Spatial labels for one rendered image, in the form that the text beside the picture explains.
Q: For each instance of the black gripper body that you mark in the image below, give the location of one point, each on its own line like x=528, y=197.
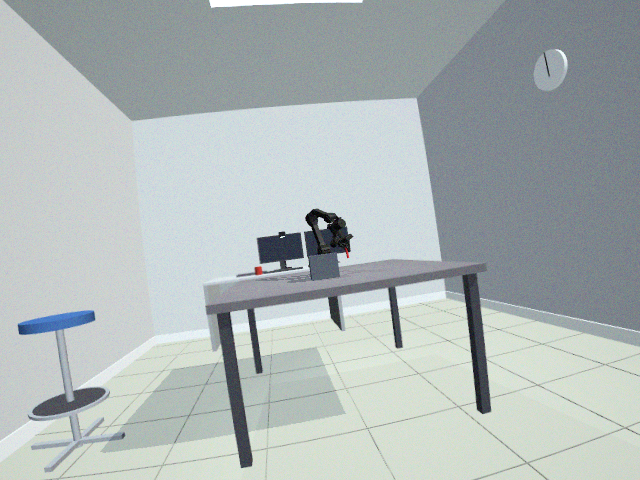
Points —
x=342, y=237

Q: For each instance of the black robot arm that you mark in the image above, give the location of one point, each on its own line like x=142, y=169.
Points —
x=337, y=223

